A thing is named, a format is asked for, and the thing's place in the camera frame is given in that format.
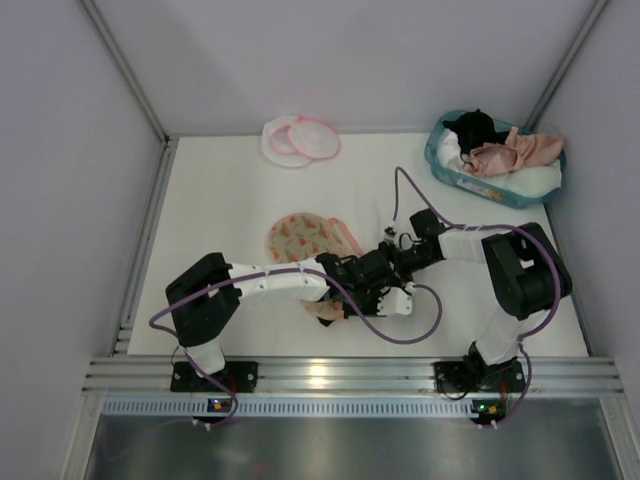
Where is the black bra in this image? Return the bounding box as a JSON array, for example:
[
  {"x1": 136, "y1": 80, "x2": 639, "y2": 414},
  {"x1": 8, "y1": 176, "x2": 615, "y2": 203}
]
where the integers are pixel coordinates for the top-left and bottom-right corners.
[{"x1": 317, "y1": 317, "x2": 334, "y2": 327}]

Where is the pink floral mesh laundry bag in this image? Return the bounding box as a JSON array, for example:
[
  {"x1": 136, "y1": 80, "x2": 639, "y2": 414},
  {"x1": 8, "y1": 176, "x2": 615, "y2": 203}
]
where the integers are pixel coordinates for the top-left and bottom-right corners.
[{"x1": 263, "y1": 212, "x2": 364, "y2": 324}]

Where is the pink garment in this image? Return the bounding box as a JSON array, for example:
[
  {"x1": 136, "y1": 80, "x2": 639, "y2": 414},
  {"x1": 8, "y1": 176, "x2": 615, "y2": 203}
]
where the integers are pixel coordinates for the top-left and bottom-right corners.
[{"x1": 463, "y1": 127, "x2": 565, "y2": 178}]

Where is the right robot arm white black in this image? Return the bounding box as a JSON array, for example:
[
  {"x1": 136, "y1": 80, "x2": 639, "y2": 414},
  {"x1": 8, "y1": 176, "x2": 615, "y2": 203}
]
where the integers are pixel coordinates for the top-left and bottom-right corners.
[{"x1": 379, "y1": 209, "x2": 573, "y2": 367}]

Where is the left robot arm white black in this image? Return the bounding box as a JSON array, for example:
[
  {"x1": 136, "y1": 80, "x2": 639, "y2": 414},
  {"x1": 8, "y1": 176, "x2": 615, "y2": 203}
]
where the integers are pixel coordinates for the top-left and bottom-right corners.
[{"x1": 165, "y1": 251, "x2": 412, "y2": 376}]

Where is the blue plastic laundry basket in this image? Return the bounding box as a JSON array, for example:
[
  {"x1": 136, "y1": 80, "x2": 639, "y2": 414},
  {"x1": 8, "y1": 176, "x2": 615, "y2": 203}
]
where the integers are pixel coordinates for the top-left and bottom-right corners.
[{"x1": 424, "y1": 109, "x2": 567, "y2": 209}]

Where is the black garment in basket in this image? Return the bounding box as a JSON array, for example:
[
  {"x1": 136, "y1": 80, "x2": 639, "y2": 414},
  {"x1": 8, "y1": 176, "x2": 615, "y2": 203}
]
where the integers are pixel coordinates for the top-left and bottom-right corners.
[{"x1": 443, "y1": 109, "x2": 509, "y2": 154}]

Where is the white garment in basket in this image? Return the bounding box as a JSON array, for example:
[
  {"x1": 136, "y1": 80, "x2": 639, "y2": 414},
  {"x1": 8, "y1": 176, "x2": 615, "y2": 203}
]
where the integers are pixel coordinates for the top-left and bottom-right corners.
[{"x1": 425, "y1": 129, "x2": 562, "y2": 209}]

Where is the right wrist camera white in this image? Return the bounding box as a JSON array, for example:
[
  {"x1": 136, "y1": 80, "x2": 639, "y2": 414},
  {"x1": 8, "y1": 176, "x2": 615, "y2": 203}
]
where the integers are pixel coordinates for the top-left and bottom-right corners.
[{"x1": 383, "y1": 222, "x2": 402, "y2": 247}]

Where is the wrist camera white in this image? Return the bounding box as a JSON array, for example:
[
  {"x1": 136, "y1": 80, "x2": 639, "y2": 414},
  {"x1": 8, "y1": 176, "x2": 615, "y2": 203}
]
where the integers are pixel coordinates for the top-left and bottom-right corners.
[
  {"x1": 376, "y1": 282, "x2": 416, "y2": 317},
  {"x1": 383, "y1": 222, "x2": 402, "y2": 247}
]

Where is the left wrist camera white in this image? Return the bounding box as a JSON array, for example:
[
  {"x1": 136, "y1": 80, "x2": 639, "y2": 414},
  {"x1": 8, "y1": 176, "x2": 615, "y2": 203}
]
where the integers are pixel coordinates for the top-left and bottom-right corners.
[{"x1": 376, "y1": 282, "x2": 416, "y2": 317}]

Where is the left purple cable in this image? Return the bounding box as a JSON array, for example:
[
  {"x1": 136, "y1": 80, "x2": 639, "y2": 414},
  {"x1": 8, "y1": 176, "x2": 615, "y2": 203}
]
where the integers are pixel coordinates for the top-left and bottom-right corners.
[{"x1": 149, "y1": 267, "x2": 444, "y2": 431}]

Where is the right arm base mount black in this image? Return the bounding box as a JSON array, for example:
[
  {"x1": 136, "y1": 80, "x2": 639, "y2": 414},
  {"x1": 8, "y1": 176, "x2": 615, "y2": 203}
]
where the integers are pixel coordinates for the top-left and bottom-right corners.
[{"x1": 434, "y1": 343, "x2": 525, "y2": 400}]

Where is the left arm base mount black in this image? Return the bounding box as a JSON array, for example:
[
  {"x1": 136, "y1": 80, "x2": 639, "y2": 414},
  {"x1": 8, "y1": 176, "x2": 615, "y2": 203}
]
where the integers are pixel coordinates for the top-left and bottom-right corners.
[{"x1": 170, "y1": 341, "x2": 258, "y2": 393}]

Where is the right aluminium frame post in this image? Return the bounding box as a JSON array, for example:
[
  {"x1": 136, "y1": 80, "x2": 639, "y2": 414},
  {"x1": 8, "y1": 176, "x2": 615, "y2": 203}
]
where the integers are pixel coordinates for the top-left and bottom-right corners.
[{"x1": 525, "y1": 0, "x2": 614, "y2": 130}]

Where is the aluminium frame post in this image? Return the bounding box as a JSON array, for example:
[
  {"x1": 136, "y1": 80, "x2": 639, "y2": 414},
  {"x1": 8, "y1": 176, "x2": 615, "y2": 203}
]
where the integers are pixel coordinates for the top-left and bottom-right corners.
[
  {"x1": 74, "y1": 0, "x2": 171, "y2": 146},
  {"x1": 525, "y1": 0, "x2": 614, "y2": 130}
]

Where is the aluminium front rail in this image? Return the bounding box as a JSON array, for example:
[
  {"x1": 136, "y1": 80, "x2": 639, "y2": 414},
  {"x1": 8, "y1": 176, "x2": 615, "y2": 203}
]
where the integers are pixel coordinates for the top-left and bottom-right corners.
[{"x1": 81, "y1": 356, "x2": 624, "y2": 399}]

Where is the grey slotted cable duct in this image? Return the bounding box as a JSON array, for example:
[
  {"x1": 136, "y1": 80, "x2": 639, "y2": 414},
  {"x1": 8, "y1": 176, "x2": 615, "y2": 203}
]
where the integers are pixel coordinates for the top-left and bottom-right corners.
[{"x1": 102, "y1": 396, "x2": 504, "y2": 419}]

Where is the left aluminium frame post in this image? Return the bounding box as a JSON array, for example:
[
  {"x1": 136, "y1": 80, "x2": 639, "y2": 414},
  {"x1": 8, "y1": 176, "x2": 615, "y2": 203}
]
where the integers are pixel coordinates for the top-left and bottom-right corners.
[{"x1": 74, "y1": 0, "x2": 171, "y2": 146}]

